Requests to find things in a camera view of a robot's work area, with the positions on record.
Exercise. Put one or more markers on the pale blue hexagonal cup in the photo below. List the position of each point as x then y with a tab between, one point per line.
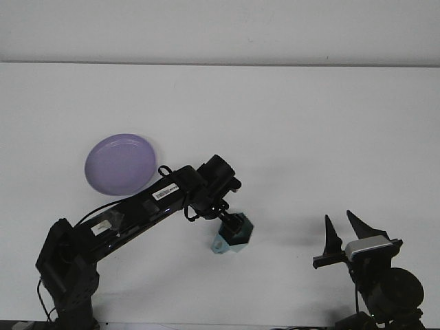
245	232

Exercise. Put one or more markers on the purple round plate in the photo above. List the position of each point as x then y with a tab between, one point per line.
117	165

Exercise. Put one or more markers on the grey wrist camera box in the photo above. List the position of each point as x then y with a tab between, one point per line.
369	245

